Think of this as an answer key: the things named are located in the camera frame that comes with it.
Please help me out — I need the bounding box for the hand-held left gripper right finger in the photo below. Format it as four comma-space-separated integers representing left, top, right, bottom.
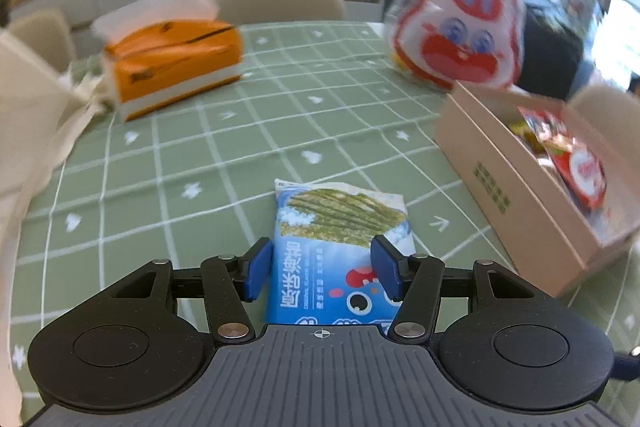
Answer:
370, 234, 539, 345

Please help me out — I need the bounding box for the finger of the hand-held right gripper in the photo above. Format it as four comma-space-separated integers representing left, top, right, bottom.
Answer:
613, 351, 640, 383

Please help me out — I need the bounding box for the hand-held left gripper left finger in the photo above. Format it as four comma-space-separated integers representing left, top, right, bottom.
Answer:
106, 237, 274, 345

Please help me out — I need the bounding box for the blue seaweed snack packet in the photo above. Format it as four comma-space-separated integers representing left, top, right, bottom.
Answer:
263, 178, 416, 338

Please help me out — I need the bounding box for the pink cardboard box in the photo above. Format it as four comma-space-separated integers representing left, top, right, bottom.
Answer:
432, 82, 640, 298

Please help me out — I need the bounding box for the red snack packet white label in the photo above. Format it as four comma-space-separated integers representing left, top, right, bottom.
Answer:
542, 134, 610, 211

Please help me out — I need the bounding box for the green checked tablecloth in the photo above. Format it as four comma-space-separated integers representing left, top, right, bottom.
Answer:
10, 21, 640, 413

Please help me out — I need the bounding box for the orange tissue box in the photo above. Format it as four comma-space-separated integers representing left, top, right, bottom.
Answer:
91, 0, 243, 124

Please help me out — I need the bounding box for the red and white rabbit bag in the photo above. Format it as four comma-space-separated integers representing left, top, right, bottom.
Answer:
387, 0, 526, 94

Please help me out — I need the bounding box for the black display cabinet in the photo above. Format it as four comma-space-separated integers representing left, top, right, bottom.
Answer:
515, 2, 601, 102

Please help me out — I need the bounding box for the cream cloth bag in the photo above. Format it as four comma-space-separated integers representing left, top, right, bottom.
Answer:
0, 27, 118, 427

